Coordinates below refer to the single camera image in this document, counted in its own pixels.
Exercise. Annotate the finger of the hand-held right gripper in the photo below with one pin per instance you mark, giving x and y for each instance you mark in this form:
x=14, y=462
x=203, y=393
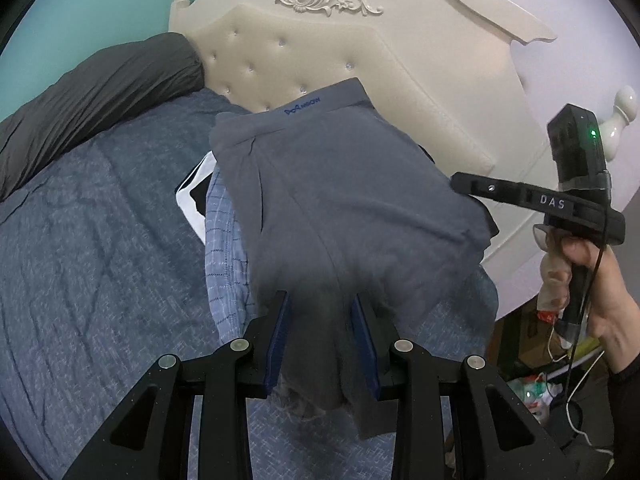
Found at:
x=487, y=187

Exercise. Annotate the dark grey rolled duvet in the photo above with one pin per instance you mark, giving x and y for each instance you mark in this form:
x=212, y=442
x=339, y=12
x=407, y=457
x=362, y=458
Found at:
x=100, y=95

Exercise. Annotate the brown cardboard box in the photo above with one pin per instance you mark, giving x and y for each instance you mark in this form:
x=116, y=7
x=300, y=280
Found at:
x=532, y=335

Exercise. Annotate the blue patterned bedspread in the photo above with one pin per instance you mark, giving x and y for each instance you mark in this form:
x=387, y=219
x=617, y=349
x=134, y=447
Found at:
x=100, y=260

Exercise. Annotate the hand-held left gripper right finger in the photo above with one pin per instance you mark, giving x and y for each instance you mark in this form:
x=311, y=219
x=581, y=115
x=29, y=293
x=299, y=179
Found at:
x=365, y=350

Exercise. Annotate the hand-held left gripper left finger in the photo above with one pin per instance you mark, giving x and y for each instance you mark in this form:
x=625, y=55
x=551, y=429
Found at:
x=277, y=340

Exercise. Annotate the grey boxer briefs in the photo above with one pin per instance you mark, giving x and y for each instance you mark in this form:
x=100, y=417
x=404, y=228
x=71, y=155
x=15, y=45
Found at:
x=340, y=185

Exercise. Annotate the cream tufted headboard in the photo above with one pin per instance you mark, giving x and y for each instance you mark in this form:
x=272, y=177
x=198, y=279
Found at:
x=400, y=60

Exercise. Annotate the person's right forearm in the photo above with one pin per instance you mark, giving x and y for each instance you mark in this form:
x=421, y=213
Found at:
x=625, y=410

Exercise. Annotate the green and red plastic bag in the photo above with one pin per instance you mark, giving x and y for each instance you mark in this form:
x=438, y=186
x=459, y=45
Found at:
x=532, y=397

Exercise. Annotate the person's right hand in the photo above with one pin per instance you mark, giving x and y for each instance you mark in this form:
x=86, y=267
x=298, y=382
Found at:
x=615, y=310

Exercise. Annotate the blue plaid shorts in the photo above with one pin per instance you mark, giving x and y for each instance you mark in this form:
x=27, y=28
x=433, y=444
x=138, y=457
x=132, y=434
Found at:
x=225, y=270

